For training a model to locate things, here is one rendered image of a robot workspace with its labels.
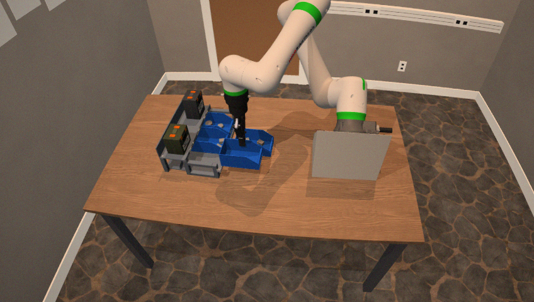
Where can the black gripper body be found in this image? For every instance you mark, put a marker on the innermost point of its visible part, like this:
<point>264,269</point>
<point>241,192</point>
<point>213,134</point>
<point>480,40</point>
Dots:
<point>237,112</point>

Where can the blue bin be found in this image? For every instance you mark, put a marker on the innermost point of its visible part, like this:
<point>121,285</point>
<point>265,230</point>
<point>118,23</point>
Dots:
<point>233,155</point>
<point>255,135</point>
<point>207,140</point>
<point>217,118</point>

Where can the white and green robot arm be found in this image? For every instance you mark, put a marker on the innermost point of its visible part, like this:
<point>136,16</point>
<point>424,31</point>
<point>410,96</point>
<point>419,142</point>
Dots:
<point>299,18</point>

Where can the grey metal shelf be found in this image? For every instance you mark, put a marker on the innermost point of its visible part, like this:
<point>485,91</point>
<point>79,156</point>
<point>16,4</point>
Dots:
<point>200,159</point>

